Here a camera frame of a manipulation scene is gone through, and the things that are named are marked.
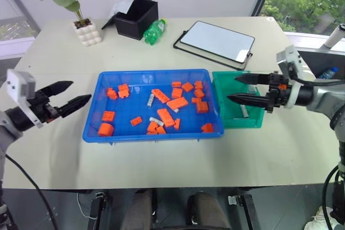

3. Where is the dark grey bin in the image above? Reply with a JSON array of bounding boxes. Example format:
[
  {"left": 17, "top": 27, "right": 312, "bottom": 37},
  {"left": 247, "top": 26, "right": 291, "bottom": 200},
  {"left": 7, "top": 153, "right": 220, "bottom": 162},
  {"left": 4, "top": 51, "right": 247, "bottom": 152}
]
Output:
[{"left": 297, "top": 48, "right": 345, "bottom": 81}]

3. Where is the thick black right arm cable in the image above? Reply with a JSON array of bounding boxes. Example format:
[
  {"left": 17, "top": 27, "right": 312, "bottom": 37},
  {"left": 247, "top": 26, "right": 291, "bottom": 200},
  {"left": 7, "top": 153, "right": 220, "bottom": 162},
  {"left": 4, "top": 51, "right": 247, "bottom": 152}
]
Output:
[{"left": 322, "top": 164, "right": 345, "bottom": 230}]

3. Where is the rounded orange block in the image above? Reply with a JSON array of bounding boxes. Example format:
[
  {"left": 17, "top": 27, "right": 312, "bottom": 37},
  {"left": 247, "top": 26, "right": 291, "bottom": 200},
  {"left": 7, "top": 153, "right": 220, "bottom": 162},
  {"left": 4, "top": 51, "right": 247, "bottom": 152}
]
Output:
[{"left": 97, "top": 122, "right": 115, "bottom": 137}]

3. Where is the long orange block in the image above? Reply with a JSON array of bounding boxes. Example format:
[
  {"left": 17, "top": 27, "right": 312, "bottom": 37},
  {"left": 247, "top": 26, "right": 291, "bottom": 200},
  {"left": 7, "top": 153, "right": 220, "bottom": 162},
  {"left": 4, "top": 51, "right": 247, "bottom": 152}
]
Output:
[
  {"left": 167, "top": 96, "right": 189, "bottom": 110},
  {"left": 151, "top": 88, "right": 171, "bottom": 104},
  {"left": 156, "top": 108, "right": 175, "bottom": 128}
]

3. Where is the black open box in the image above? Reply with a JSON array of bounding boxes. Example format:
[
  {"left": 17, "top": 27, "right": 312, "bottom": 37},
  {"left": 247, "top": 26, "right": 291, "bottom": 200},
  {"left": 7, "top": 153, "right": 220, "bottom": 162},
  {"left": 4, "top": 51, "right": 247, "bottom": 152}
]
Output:
[{"left": 114, "top": 0, "right": 159, "bottom": 41}]

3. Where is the white fabric shoe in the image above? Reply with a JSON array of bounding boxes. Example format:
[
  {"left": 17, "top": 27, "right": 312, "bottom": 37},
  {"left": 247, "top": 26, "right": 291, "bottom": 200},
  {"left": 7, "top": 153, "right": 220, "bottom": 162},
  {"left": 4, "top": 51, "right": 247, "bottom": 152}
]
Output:
[{"left": 303, "top": 205, "right": 341, "bottom": 230}]

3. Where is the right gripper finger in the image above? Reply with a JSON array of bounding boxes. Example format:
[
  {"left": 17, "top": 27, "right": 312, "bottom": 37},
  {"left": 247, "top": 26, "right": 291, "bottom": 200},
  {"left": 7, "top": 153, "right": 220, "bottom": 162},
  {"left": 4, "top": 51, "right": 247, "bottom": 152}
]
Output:
[
  {"left": 233, "top": 72, "right": 271, "bottom": 87},
  {"left": 226, "top": 93, "right": 271, "bottom": 111}
]

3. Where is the white tablet on clipboard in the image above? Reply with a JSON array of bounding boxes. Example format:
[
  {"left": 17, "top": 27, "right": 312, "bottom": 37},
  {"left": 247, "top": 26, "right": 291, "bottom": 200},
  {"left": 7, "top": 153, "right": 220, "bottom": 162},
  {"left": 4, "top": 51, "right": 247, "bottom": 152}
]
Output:
[{"left": 172, "top": 29, "right": 254, "bottom": 71}]

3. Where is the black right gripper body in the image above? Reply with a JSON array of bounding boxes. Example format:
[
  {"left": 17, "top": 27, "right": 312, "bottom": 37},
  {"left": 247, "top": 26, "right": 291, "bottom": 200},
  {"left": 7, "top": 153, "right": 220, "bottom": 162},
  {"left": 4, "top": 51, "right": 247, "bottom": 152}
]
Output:
[{"left": 265, "top": 71, "right": 291, "bottom": 114}]

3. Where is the white crumpled bag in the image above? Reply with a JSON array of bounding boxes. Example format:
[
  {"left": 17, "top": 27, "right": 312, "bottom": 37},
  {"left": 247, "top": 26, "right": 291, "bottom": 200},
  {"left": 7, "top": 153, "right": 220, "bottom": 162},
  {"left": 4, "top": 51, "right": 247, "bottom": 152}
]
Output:
[{"left": 110, "top": 0, "right": 133, "bottom": 19}]

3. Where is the blue cap water bottle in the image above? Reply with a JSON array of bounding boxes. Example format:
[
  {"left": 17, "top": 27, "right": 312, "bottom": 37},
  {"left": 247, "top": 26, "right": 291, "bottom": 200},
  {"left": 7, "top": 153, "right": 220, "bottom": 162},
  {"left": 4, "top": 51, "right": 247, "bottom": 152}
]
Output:
[{"left": 319, "top": 66, "right": 340, "bottom": 79}]

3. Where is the white cylinder flask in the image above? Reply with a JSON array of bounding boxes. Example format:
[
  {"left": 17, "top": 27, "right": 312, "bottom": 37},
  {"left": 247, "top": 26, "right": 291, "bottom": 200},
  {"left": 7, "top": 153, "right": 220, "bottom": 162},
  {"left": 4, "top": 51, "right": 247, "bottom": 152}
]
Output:
[{"left": 322, "top": 23, "right": 345, "bottom": 50}]

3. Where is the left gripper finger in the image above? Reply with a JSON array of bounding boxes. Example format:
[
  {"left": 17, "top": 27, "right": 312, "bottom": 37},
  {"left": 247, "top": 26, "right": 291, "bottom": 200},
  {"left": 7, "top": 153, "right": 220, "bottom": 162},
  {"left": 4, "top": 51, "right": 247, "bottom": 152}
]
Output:
[
  {"left": 56, "top": 94, "right": 93, "bottom": 118},
  {"left": 39, "top": 80, "right": 74, "bottom": 97}
]

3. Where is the thin white cable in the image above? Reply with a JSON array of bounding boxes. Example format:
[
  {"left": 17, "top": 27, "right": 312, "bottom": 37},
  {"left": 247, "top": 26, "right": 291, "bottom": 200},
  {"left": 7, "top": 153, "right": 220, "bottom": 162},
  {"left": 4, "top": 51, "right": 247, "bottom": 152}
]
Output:
[{"left": 76, "top": 191, "right": 98, "bottom": 219}]

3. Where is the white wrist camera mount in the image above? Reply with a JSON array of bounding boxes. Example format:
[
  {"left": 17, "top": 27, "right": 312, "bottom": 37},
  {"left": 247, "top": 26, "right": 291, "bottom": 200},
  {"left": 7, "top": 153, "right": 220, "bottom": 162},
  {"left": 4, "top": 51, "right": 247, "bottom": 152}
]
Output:
[
  {"left": 276, "top": 44, "right": 311, "bottom": 110},
  {"left": 5, "top": 68, "right": 45, "bottom": 129}
]

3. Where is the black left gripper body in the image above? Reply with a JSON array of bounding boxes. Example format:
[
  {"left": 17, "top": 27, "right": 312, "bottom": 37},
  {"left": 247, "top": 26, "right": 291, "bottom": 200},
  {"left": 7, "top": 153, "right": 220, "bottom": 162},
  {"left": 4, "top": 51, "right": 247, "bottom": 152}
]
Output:
[{"left": 27, "top": 90, "right": 67, "bottom": 124}]

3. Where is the white tablet screen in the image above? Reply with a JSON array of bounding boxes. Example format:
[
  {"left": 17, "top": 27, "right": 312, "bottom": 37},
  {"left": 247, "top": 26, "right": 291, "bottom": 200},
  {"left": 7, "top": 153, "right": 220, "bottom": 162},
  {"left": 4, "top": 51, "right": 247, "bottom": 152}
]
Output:
[{"left": 179, "top": 20, "right": 256, "bottom": 64}]

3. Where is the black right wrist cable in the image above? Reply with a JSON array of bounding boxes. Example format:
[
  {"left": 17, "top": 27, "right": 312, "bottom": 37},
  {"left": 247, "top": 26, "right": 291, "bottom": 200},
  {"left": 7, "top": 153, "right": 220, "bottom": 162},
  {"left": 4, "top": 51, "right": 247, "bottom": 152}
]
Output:
[{"left": 287, "top": 62, "right": 345, "bottom": 87}]

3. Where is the black table frame leg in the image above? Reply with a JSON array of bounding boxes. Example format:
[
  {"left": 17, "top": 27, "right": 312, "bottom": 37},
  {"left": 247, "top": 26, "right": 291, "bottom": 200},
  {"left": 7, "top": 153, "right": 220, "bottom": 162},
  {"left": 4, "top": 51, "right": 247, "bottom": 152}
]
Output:
[
  {"left": 229, "top": 194, "right": 261, "bottom": 230},
  {"left": 86, "top": 191, "right": 109, "bottom": 230}
]

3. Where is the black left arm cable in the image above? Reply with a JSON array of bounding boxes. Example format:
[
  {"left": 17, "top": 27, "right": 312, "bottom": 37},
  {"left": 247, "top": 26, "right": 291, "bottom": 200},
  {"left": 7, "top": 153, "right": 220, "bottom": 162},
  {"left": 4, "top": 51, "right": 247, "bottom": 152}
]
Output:
[{"left": 4, "top": 154, "right": 59, "bottom": 230}]

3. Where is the white bubble plant pot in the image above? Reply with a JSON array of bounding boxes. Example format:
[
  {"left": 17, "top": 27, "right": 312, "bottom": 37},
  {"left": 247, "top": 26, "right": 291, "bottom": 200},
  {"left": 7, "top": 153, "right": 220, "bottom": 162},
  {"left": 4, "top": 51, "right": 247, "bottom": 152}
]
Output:
[{"left": 73, "top": 18, "right": 104, "bottom": 47}]

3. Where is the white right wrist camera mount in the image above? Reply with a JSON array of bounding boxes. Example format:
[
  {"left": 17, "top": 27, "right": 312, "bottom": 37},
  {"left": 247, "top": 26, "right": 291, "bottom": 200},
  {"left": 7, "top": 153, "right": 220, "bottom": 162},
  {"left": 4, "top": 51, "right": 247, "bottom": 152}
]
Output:
[{"left": 276, "top": 44, "right": 311, "bottom": 110}]

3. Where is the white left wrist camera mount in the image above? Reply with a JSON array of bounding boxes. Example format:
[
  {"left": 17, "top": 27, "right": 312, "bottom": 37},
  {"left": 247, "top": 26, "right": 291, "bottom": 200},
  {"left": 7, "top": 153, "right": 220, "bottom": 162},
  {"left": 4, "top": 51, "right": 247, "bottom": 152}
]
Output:
[{"left": 5, "top": 68, "right": 45, "bottom": 129}]

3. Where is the dark rounded brown shape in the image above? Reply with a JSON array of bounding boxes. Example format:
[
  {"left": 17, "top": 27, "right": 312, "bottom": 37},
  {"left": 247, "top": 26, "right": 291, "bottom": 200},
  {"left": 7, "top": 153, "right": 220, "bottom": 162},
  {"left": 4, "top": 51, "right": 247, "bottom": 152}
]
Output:
[
  {"left": 185, "top": 191, "right": 232, "bottom": 230},
  {"left": 120, "top": 189, "right": 160, "bottom": 230}
]

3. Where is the green plastic bottle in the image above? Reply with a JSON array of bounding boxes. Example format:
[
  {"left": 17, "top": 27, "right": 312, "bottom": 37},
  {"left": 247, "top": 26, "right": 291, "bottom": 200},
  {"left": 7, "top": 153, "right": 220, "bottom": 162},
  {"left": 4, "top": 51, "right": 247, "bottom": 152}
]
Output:
[{"left": 142, "top": 18, "right": 167, "bottom": 46}]

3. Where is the green plastic bin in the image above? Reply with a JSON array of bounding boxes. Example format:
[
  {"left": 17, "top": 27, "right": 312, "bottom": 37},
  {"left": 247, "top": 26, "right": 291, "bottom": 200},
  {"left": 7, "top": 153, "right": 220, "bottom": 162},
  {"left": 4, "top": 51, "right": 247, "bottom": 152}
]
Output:
[{"left": 211, "top": 70, "right": 266, "bottom": 130}]

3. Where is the blue plastic tray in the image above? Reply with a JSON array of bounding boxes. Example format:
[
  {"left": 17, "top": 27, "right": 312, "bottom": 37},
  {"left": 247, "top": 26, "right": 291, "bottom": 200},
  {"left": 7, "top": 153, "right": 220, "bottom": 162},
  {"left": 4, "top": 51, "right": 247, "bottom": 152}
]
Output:
[{"left": 81, "top": 68, "right": 225, "bottom": 144}]

